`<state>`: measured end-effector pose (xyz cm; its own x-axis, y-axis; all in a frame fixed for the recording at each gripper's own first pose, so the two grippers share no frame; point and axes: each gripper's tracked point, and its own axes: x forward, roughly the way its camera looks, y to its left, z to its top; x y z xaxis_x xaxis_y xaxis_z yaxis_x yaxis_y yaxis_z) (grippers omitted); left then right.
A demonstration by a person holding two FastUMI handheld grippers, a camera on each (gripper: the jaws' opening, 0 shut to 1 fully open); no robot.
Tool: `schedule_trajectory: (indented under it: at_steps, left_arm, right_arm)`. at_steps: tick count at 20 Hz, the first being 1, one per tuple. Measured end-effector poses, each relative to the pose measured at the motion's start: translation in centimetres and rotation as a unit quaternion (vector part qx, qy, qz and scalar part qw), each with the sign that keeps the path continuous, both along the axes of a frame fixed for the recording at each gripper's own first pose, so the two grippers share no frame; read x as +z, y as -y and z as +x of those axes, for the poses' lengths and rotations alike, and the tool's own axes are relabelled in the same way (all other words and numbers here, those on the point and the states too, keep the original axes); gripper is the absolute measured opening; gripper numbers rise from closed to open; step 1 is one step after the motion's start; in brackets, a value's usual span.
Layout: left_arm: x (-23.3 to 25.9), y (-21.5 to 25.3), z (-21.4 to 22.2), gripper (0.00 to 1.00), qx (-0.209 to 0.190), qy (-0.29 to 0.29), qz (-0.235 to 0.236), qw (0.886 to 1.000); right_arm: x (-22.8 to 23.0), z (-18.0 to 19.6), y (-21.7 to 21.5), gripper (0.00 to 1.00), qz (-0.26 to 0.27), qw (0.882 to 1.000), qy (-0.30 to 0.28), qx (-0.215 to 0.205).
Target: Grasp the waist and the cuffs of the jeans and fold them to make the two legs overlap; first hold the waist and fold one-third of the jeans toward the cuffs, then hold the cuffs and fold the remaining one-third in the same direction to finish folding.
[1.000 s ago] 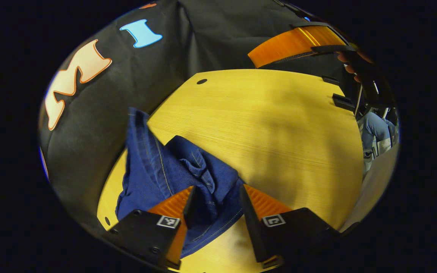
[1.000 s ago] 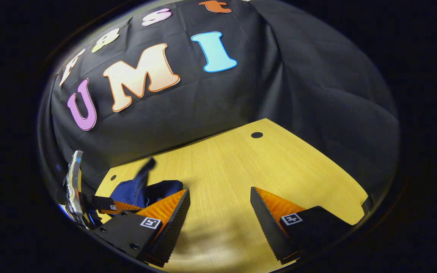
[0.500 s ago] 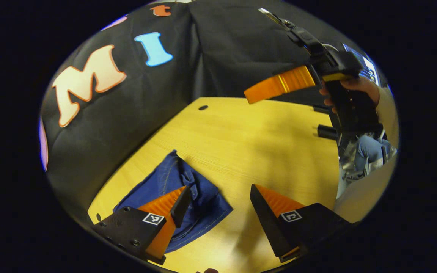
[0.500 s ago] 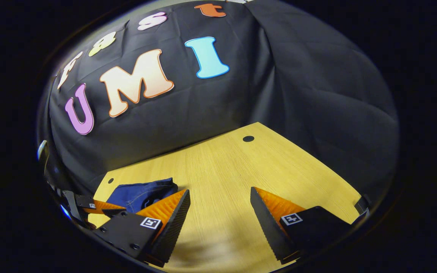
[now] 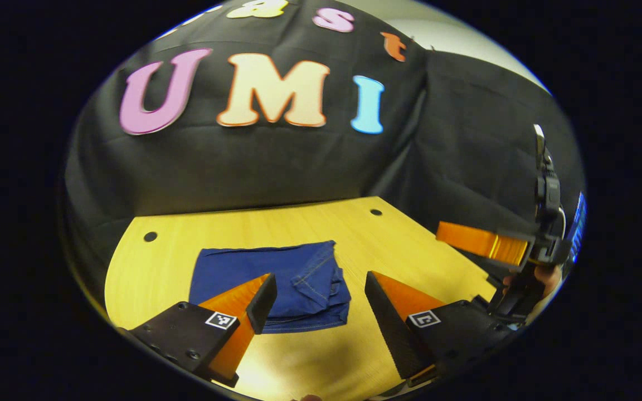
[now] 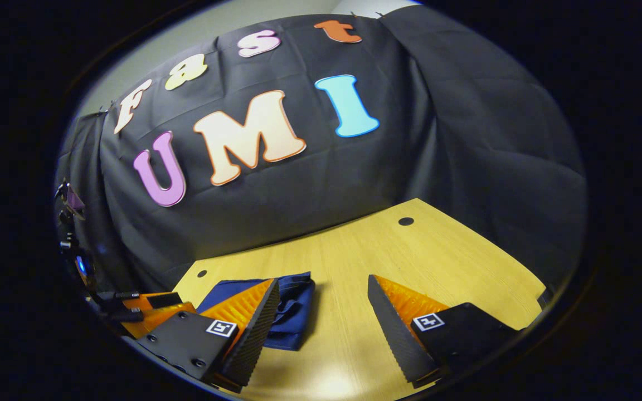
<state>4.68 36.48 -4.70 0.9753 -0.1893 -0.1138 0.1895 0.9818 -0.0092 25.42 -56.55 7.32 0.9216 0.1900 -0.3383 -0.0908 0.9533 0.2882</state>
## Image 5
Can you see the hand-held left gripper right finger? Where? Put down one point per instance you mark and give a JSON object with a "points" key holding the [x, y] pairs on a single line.
{"points": [[388, 328]]}

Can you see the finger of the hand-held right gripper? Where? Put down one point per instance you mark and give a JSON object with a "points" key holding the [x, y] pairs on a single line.
{"points": [[477, 239]]}

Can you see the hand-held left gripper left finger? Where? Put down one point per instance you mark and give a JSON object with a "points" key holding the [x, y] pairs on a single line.
{"points": [[262, 303]]}

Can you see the blue jeans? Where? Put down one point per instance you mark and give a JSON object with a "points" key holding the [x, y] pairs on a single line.
{"points": [[232, 270]]}

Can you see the black backdrop cloth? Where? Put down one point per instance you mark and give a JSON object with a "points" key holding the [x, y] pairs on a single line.
{"points": [[243, 161]]}

